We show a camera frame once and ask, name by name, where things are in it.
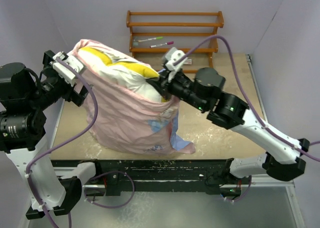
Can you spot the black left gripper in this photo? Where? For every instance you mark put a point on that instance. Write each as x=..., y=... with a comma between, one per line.
x=71, y=93

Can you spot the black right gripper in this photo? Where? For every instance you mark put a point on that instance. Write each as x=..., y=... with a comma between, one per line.
x=162, y=84

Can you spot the white and yellow pillow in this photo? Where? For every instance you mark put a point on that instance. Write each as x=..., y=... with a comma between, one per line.
x=122, y=70

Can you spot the blue and pink printed pillowcase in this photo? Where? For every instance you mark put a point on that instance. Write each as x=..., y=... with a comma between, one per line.
x=125, y=121

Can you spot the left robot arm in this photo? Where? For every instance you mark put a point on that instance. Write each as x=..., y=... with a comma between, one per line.
x=22, y=130

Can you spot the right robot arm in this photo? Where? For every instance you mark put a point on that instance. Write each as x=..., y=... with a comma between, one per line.
x=282, y=158

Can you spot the white eraser box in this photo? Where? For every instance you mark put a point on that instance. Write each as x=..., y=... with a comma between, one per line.
x=188, y=61

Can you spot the magenta capped marker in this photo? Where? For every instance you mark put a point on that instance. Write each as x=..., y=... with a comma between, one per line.
x=162, y=44

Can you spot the green capped marker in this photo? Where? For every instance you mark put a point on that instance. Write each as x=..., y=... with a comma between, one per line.
x=150, y=39

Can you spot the wooden rack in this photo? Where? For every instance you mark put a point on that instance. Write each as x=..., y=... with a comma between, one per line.
x=184, y=28

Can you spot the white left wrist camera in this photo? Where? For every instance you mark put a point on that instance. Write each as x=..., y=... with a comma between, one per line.
x=63, y=64

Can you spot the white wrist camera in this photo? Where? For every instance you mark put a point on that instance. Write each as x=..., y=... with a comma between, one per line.
x=63, y=64
x=173, y=61

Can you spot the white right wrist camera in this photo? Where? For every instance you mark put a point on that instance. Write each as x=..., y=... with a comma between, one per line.
x=173, y=61

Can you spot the black table front rail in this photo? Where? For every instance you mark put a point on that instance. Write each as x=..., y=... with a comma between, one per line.
x=207, y=176

